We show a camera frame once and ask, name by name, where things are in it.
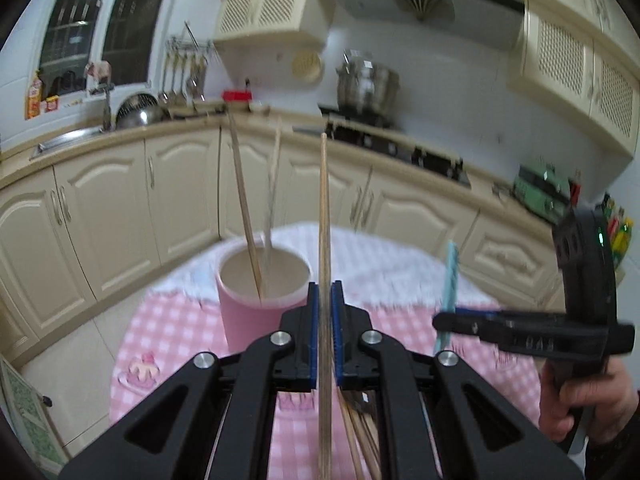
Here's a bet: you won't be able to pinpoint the round cream wall cover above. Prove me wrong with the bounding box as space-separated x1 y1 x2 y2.
291 50 324 84

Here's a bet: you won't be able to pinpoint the person's right hand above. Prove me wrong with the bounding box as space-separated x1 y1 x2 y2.
539 359 640 445

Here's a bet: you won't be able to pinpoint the yellow red seasoning bottle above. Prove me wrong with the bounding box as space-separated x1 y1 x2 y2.
25 70 44 121

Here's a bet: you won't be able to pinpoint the steel stockpot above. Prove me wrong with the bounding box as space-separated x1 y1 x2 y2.
336 50 401 116

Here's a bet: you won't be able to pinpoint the metal faucet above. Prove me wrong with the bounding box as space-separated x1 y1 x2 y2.
97 82 117 133

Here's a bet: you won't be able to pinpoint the green patterned panel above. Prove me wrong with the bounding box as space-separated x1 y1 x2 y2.
0 350 71 478

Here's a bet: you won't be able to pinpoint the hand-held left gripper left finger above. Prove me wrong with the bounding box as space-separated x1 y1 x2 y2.
57 281 320 480

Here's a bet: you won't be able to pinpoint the cream base cabinets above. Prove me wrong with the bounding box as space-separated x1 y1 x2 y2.
0 122 576 376

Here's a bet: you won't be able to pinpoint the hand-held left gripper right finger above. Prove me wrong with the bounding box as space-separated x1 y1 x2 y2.
330 280 587 480

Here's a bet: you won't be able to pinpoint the steel mixing bowl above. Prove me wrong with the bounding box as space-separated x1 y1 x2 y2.
116 92 168 129

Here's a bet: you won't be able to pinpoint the wooden chopstick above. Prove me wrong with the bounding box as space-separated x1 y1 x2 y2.
227 110 264 307
350 407 383 480
262 125 284 301
338 391 366 480
318 132 334 480

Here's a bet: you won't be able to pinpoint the cream lattice upper cabinet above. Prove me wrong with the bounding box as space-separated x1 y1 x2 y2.
212 0 328 48
510 0 640 158

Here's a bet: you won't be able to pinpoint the row of hanging metal ladles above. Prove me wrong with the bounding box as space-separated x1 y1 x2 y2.
165 35 221 104

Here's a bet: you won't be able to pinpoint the person's right forearm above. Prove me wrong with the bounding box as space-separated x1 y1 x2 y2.
582 435 640 480

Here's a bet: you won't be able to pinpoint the black gas stove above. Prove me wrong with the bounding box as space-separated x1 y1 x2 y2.
292 105 473 190

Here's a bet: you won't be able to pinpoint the green and yellow bottles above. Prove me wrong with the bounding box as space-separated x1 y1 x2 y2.
602 192 634 267

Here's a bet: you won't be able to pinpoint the range hood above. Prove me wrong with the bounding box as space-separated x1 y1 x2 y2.
312 0 526 52

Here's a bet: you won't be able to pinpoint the kitchen window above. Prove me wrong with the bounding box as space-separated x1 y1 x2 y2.
37 0 176 96

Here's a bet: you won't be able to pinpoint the pink cup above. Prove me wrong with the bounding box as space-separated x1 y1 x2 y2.
216 244 312 350

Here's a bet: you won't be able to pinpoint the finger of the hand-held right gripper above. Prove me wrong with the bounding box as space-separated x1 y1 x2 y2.
431 308 502 350

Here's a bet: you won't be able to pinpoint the steel sink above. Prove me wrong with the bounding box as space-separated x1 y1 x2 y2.
30 127 108 158

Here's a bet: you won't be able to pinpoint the green appliance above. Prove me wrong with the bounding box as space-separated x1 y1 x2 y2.
512 162 574 224

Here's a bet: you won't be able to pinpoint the pink checkered tablecloth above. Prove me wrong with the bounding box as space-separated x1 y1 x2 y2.
107 287 546 480

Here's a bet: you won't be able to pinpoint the pink toy figure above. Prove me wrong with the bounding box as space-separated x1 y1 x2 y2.
86 60 114 96

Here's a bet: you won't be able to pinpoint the beige kitchen countertop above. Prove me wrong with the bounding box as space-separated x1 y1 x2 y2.
0 102 571 241

